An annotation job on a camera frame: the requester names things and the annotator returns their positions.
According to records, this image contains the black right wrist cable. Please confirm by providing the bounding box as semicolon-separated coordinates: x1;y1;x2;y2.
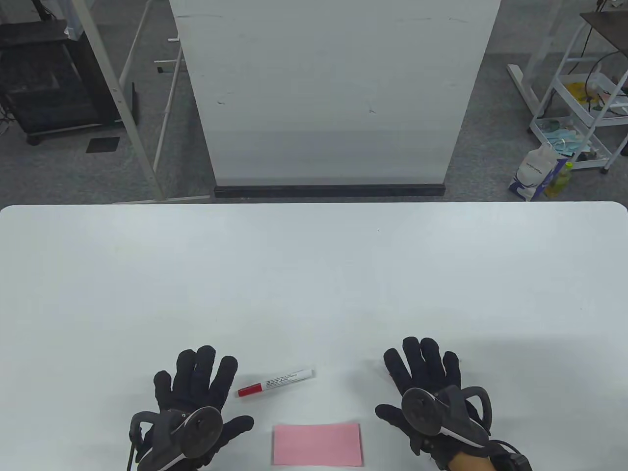
490;439;522;458

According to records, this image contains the white plastic bag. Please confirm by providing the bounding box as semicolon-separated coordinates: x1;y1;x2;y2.
508;142;560;202

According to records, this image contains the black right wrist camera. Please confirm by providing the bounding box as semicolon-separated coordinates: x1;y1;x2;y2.
491;454;533;471

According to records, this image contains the black floor plate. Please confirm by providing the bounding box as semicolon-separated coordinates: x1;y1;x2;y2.
86;136;121;154

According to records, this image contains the person's left hand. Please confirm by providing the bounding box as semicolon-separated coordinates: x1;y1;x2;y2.
154;345;255;469

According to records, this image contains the black cabinet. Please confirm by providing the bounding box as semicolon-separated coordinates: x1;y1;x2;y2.
0;20;140;145

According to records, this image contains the white frame stand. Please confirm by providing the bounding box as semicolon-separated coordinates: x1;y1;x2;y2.
74;0;211;204

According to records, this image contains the teal cloth pile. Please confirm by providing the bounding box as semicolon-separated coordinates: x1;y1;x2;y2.
540;120;592;153

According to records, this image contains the yellow packet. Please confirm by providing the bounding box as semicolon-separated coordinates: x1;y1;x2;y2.
567;82;602;111

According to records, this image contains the pink heart outline paper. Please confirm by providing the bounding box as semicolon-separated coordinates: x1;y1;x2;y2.
272;423;365;467

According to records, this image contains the white whiteboard panel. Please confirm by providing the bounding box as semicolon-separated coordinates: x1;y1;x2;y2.
169;0;502;187

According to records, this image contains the white marker with red cap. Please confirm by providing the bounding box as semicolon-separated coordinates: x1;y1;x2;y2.
238;368;314;398

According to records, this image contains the yellow green bottle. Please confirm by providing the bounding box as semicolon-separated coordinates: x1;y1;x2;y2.
546;162;574;198

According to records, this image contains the white utility cart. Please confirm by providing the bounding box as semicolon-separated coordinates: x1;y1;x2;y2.
529;20;628;175

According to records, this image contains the person's right forearm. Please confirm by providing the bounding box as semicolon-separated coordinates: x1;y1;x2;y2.
449;451;496;471

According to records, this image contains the person's right hand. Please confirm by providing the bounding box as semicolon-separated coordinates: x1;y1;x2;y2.
375;336;491;462

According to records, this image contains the white table leg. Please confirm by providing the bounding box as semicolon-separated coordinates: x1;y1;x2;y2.
507;0;565;118

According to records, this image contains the black panel base bar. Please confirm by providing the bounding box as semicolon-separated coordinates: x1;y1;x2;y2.
213;184;447;198

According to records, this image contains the black hand controller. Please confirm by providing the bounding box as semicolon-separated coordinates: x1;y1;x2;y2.
129;406;224;471
401;385;493;448

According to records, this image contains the dark wooden side table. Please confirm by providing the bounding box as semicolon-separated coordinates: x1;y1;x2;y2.
580;10;628;52

